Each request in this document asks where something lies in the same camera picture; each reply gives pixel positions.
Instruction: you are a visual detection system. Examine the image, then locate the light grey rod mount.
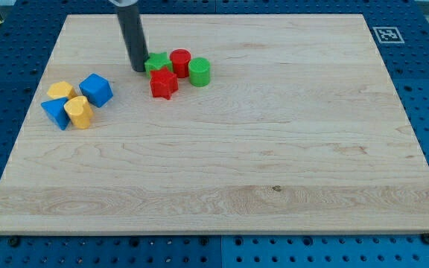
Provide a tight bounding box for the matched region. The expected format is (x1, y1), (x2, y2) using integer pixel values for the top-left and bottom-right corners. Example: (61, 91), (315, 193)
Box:
(109, 0), (139, 7)

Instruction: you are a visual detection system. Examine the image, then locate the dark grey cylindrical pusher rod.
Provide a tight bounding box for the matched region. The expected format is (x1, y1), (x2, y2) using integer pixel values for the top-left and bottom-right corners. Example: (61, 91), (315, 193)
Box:
(116, 3), (149, 72)

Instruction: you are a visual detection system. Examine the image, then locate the red star block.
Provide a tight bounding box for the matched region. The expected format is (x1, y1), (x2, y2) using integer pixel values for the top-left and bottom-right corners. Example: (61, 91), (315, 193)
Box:
(150, 67), (179, 100)

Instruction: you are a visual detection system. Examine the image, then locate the green star block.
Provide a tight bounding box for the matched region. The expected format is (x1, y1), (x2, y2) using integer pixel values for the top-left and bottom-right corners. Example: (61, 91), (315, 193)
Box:
(144, 51), (173, 78)

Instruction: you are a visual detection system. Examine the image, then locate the red cylinder block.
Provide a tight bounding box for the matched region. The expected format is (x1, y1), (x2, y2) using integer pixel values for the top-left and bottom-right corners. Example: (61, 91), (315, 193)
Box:
(169, 48), (191, 78)

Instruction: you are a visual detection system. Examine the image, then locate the blue cube block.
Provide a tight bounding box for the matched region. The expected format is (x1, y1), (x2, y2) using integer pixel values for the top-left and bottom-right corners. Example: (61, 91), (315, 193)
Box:
(79, 73), (113, 108)

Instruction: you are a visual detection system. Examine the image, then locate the green cylinder block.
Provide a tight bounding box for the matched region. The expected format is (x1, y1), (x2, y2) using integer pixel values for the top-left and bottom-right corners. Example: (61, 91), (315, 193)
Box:
(188, 57), (211, 87)

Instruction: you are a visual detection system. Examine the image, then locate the yellow pentagon block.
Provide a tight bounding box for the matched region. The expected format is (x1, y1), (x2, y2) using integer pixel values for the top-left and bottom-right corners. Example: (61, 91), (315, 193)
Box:
(47, 81), (77, 99)

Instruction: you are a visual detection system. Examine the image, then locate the blue triangle block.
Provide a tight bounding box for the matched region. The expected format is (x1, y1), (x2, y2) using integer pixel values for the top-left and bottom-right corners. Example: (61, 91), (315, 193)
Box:
(41, 97), (70, 130)

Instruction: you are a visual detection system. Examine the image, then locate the light wooden board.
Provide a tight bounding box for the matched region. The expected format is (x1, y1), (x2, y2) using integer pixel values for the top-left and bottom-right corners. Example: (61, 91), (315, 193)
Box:
(0, 14), (429, 236)

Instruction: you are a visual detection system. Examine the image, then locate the white fiducial marker tag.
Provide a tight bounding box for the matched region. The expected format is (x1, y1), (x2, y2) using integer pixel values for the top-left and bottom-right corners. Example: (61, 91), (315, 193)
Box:
(372, 26), (404, 44)

